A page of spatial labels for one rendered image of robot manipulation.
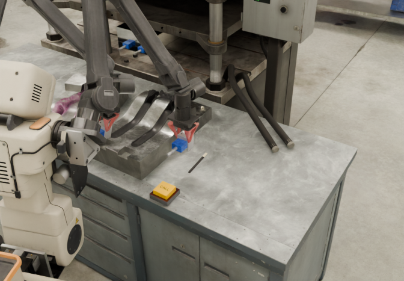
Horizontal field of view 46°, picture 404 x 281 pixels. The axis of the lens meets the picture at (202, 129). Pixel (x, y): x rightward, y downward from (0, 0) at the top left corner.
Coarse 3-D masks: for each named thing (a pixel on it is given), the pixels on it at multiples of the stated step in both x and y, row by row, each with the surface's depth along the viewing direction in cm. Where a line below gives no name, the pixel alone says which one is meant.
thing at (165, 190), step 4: (160, 184) 170; (164, 184) 170; (168, 184) 170; (156, 188) 169; (160, 188) 169; (164, 188) 169; (168, 188) 169; (172, 188) 169; (156, 192) 168; (160, 192) 167; (164, 192) 167; (168, 192) 167; (172, 192) 168; (160, 196) 168; (164, 196) 166; (168, 196) 167
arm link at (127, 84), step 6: (108, 60) 167; (108, 66) 167; (120, 78) 170; (126, 78) 171; (132, 78) 172; (120, 84) 169; (126, 84) 170; (132, 84) 171; (120, 90) 169; (126, 90) 170; (132, 90) 171
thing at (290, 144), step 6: (258, 102) 209; (258, 108) 208; (264, 108) 206; (264, 114) 205; (270, 114) 204; (270, 120) 202; (276, 126) 199; (282, 132) 196; (282, 138) 195; (288, 138) 193; (288, 144) 192; (294, 144) 193
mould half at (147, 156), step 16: (144, 96) 203; (128, 112) 200; (160, 112) 196; (192, 112) 196; (208, 112) 208; (112, 128) 192; (144, 128) 192; (176, 128) 189; (112, 144) 182; (128, 144) 182; (144, 144) 182; (160, 144) 182; (112, 160) 182; (128, 160) 176; (144, 160) 175; (160, 160) 185; (144, 176) 179
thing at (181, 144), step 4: (180, 132) 176; (184, 132) 176; (180, 136) 174; (184, 136) 174; (176, 140) 174; (180, 140) 174; (184, 140) 174; (192, 140) 176; (172, 144) 173; (176, 144) 172; (180, 144) 172; (184, 144) 172; (188, 144) 174; (192, 144) 177; (172, 148) 173; (176, 148) 171; (180, 148) 171; (184, 148) 173; (188, 148) 175; (168, 152) 169; (172, 152) 170; (180, 152) 172
